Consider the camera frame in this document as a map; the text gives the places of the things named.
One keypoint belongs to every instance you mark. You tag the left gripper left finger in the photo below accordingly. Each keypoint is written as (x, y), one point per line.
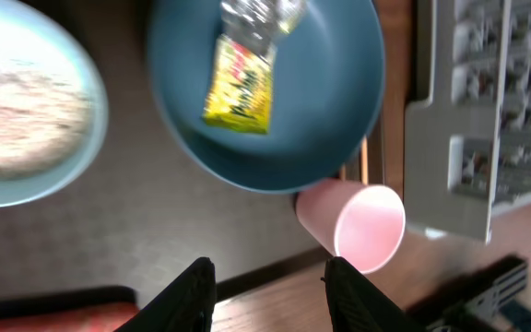
(186, 305)

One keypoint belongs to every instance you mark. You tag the pink cup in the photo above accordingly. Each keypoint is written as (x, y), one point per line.
(365, 224)

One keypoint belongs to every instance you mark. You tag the grey dishwasher rack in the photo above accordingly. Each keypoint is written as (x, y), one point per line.
(468, 132)

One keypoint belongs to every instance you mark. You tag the dark blue plate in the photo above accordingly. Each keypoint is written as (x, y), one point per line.
(329, 79)

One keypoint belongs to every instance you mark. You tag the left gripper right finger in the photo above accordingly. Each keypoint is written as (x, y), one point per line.
(356, 305)

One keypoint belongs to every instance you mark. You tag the orange carrot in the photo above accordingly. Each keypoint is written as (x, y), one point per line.
(99, 318)

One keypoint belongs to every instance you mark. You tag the yellow snack wrapper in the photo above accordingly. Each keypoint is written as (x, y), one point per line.
(241, 92)

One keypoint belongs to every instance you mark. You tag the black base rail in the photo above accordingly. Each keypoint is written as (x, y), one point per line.
(473, 302)

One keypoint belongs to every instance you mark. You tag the light blue rice bowl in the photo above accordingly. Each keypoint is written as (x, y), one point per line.
(54, 110)

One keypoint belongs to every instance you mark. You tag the right wooden chopstick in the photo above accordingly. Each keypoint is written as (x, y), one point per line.
(364, 164)

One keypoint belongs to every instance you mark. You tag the brown serving tray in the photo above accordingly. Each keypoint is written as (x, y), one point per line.
(144, 210)

